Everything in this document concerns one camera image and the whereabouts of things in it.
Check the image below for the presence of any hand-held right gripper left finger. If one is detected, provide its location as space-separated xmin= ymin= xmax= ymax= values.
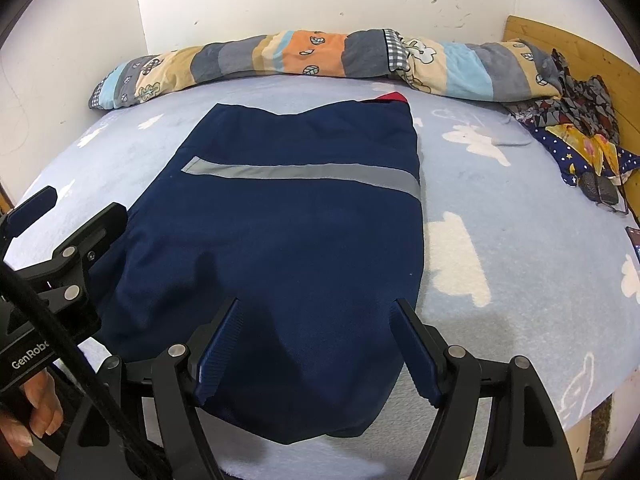
xmin=55 ymin=296 xmax=246 ymax=480

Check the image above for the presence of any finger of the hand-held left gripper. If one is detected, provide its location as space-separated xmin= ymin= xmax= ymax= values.
xmin=0 ymin=185 xmax=59 ymax=261
xmin=30 ymin=202 xmax=130 ymax=321

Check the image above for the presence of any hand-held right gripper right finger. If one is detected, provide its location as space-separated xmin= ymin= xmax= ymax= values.
xmin=390 ymin=297 xmax=576 ymax=480

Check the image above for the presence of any navy blue work jacket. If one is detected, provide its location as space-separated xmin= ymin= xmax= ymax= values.
xmin=87 ymin=91 xmax=426 ymax=446

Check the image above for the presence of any person's left hand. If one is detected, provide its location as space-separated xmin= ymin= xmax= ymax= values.
xmin=0 ymin=370 xmax=66 ymax=448

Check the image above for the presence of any light blue cloud-print bed sheet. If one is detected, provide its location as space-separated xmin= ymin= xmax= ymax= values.
xmin=0 ymin=72 xmax=640 ymax=480

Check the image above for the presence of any small dark patterned packet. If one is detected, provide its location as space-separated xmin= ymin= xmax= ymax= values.
xmin=625 ymin=226 xmax=640 ymax=267

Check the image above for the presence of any navy star-print yellow cloth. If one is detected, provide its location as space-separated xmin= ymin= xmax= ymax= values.
xmin=530 ymin=122 xmax=640 ymax=188

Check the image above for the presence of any rolled patchwork quilt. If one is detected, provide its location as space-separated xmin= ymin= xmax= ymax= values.
xmin=89 ymin=27 xmax=568 ymax=111

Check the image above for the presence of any grey red patterned cloth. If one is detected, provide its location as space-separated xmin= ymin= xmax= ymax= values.
xmin=505 ymin=50 xmax=621 ymax=146

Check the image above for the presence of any wooden headboard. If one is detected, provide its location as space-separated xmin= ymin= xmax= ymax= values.
xmin=502 ymin=15 xmax=640 ymax=221

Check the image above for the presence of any black cable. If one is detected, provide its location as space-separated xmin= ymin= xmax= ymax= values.
xmin=0 ymin=259 xmax=168 ymax=480

